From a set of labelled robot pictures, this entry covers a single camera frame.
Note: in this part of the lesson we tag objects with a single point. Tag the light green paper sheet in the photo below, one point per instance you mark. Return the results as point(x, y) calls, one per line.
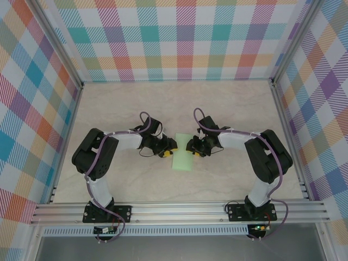
point(182, 160)

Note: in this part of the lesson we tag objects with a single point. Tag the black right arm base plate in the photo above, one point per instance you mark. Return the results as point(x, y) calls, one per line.
point(235, 213)

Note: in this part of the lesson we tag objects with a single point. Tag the small right circuit board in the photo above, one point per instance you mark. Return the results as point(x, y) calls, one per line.
point(259, 227)

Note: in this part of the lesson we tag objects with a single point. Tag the aluminium table side rail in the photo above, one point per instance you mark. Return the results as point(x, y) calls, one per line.
point(289, 144)
point(63, 146)

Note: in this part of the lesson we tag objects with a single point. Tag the grey metal panel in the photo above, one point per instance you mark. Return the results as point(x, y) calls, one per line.
point(176, 248)

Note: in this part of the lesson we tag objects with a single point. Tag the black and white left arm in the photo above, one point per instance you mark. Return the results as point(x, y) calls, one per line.
point(95, 155)

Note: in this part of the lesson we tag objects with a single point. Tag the small circuit board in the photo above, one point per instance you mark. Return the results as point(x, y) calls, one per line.
point(259, 227)
point(104, 230)

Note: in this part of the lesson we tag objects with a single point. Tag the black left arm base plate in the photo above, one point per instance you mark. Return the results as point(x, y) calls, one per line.
point(123, 212)

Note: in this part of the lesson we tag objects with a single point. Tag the small left circuit board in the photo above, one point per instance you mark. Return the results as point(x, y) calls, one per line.
point(104, 230)

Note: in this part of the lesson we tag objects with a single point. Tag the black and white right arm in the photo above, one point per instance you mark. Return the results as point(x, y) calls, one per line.
point(272, 160)

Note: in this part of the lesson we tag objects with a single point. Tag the aluminium mounting rail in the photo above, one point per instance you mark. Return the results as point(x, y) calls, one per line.
point(176, 212)

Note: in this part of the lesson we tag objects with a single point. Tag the aluminium frame post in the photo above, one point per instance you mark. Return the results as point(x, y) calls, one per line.
point(295, 46)
point(58, 46)

